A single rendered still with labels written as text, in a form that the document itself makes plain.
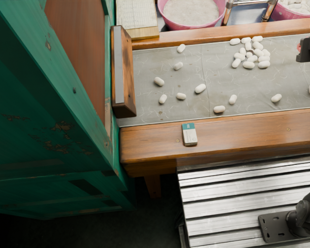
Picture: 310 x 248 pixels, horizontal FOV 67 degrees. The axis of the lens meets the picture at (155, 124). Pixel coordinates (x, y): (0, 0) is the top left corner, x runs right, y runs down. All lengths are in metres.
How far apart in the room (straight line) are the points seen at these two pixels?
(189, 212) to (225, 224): 0.10
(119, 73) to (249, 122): 0.39
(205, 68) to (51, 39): 0.62
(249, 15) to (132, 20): 0.51
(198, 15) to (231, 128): 0.51
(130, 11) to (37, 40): 0.74
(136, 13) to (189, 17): 0.21
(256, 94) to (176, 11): 0.47
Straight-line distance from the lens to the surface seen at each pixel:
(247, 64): 0.86
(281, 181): 0.81
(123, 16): 0.96
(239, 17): 1.15
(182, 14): 1.03
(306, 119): 0.80
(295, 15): 1.10
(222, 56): 0.88
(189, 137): 0.65
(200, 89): 0.76
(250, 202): 0.76
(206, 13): 1.05
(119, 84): 0.65
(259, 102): 0.81
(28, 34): 0.25
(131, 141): 0.67
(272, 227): 0.76
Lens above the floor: 1.38
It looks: 64 degrees down
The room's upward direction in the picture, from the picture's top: 4 degrees counter-clockwise
